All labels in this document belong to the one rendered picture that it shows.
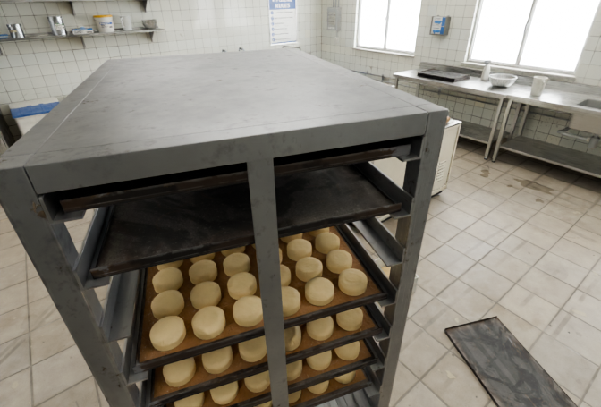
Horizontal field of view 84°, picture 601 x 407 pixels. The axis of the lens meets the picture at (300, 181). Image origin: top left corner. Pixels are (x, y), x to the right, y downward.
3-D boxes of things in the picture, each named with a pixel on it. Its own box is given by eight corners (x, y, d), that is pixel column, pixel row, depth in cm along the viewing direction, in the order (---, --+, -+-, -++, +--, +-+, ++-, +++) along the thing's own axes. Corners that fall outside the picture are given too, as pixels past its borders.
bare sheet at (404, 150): (130, 85, 83) (128, 79, 82) (283, 72, 94) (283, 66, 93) (64, 214, 33) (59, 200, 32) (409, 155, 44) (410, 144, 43)
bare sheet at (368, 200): (139, 120, 87) (138, 114, 87) (285, 104, 98) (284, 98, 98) (93, 279, 38) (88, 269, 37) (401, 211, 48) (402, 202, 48)
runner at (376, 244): (278, 131, 105) (278, 122, 103) (287, 130, 105) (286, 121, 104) (387, 267, 51) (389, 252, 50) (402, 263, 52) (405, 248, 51)
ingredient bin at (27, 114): (36, 169, 443) (10, 114, 406) (31, 155, 486) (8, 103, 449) (81, 157, 473) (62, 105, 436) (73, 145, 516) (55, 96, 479)
